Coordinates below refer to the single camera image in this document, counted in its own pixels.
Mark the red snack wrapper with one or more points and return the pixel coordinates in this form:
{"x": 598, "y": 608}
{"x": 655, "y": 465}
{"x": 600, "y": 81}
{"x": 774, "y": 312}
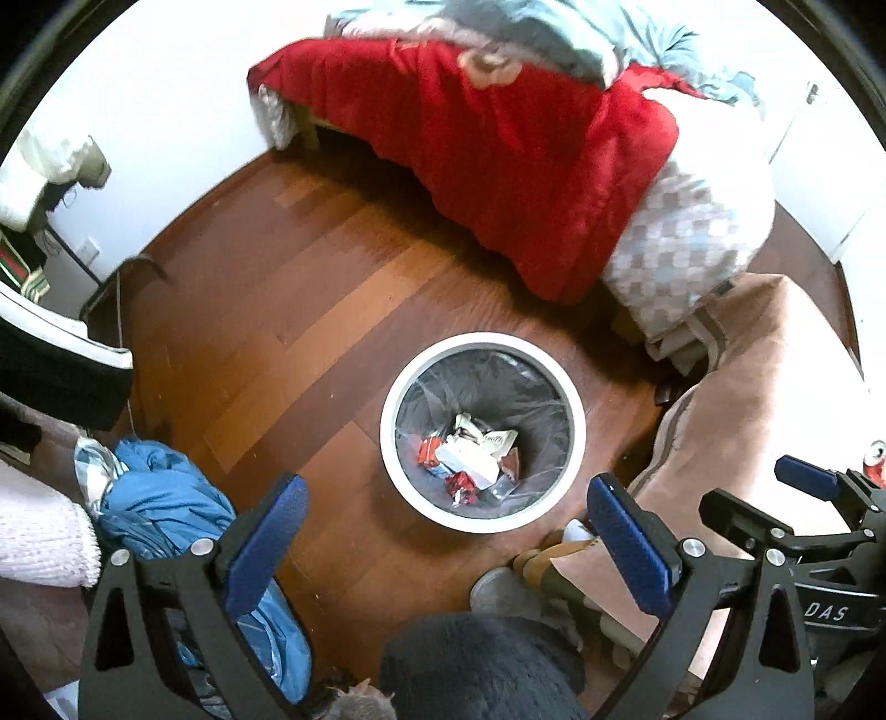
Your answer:
{"x": 462, "y": 489}

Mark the blue clothing pile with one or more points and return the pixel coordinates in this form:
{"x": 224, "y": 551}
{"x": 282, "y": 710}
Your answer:
{"x": 153, "y": 501}

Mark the teal blanket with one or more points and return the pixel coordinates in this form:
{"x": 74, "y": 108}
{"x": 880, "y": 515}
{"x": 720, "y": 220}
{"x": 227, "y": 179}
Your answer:
{"x": 594, "y": 42}

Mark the checkered bed mattress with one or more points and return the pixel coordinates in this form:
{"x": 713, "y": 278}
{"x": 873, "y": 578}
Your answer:
{"x": 705, "y": 216}

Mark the blue white milk carton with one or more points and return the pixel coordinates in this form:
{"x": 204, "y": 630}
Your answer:
{"x": 487, "y": 455}

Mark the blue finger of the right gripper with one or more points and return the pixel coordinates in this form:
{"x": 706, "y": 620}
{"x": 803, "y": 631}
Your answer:
{"x": 807, "y": 478}

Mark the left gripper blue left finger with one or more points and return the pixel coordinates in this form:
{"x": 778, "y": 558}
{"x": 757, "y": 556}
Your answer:
{"x": 131, "y": 667}

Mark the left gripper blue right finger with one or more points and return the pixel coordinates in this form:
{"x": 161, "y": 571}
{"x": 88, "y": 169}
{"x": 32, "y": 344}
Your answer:
{"x": 681, "y": 583}

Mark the white door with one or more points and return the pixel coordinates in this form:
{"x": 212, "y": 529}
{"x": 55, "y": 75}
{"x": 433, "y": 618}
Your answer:
{"x": 829, "y": 169}

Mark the red cola can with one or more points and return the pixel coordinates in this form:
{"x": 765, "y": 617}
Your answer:
{"x": 874, "y": 463}

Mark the white round trash bin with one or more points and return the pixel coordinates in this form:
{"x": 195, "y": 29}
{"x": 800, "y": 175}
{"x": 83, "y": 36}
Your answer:
{"x": 506, "y": 382}

